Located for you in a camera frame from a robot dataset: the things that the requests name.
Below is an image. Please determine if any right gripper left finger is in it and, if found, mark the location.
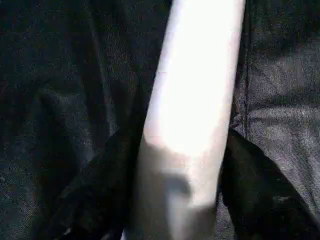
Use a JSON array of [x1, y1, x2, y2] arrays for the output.
[[42, 122, 147, 240]]

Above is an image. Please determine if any white plastic table leg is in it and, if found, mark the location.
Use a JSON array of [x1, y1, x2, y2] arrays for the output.
[[122, 0, 247, 240]]

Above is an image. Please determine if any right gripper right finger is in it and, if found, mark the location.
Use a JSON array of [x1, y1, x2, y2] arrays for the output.
[[216, 127, 320, 240]]

